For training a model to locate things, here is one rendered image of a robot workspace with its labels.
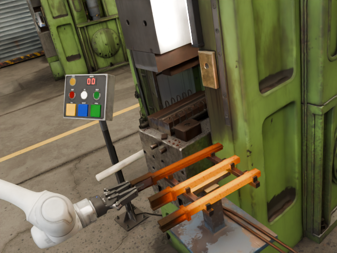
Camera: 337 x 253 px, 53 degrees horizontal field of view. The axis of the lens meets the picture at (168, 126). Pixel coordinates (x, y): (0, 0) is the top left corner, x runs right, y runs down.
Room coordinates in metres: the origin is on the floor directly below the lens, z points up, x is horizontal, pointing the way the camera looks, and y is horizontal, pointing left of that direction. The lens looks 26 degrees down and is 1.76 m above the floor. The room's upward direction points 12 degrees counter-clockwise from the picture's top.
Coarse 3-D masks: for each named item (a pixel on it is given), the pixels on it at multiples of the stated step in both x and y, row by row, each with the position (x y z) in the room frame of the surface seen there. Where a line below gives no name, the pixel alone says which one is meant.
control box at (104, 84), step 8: (80, 80) 2.08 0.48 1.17; (88, 80) 2.04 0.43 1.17; (96, 80) 2.01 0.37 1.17; (104, 80) 1.98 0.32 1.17; (112, 80) 2.01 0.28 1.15; (72, 88) 2.09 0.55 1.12; (80, 88) 2.05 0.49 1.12; (88, 88) 2.02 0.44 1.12; (96, 88) 1.99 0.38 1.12; (104, 88) 1.95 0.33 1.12; (112, 88) 1.99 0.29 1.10; (64, 96) 2.10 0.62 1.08; (80, 96) 2.03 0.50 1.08; (88, 96) 2.00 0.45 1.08; (104, 96) 1.93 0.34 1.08; (112, 96) 1.98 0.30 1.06; (64, 104) 2.07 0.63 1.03; (88, 104) 1.97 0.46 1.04; (96, 104) 1.94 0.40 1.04; (104, 104) 1.91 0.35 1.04; (112, 104) 1.96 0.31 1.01; (64, 112) 2.05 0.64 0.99; (88, 112) 1.95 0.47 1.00; (104, 112) 1.89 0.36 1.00; (112, 112) 1.94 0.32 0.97
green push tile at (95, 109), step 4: (92, 104) 1.95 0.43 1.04; (92, 108) 1.94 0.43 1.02; (96, 108) 1.92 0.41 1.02; (100, 108) 1.91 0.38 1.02; (92, 112) 1.92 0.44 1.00; (96, 112) 1.91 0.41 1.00; (100, 112) 1.90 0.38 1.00; (92, 116) 1.91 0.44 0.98; (96, 116) 1.90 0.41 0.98; (100, 116) 1.89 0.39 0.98
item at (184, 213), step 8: (240, 176) 0.99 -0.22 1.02; (248, 176) 0.98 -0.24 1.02; (232, 184) 0.95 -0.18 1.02; (240, 184) 0.95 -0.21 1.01; (216, 192) 0.93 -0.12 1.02; (224, 192) 0.92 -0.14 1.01; (200, 200) 0.90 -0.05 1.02; (208, 200) 0.89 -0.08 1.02; (216, 200) 0.91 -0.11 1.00; (184, 208) 0.87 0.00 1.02; (192, 208) 0.87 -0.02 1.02; (200, 208) 0.88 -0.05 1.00; (168, 216) 0.85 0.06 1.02; (176, 216) 0.84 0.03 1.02; (184, 216) 0.86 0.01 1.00; (160, 224) 0.82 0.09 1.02; (168, 224) 0.84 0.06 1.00; (176, 224) 0.84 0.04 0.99
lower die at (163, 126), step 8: (192, 96) 1.88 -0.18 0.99; (176, 104) 1.81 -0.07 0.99; (192, 104) 1.74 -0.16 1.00; (200, 104) 1.73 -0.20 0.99; (160, 112) 1.74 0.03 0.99; (176, 112) 1.68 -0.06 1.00; (184, 112) 1.67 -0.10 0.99; (152, 120) 1.71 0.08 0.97; (168, 120) 1.61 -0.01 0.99; (176, 120) 1.61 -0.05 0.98; (160, 128) 1.65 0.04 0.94; (168, 128) 1.59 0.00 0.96
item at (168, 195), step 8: (224, 160) 1.11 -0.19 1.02; (232, 160) 1.10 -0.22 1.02; (216, 168) 1.06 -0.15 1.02; (224, 168) 1.07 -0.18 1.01; (200, 176) 1.03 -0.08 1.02; (208, 176) 1.04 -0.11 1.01; (184, 184) 1.01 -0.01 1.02; (192, 184) 1.01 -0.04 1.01; (160, 192) 0.97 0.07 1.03; (168, 192) 0.97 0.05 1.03; (176, 192) 0.98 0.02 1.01; (152, 200) 0.94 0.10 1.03; (160, 200) 0.96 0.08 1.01; (168, 200) 0.97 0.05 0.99; (152, 208) 0.94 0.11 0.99
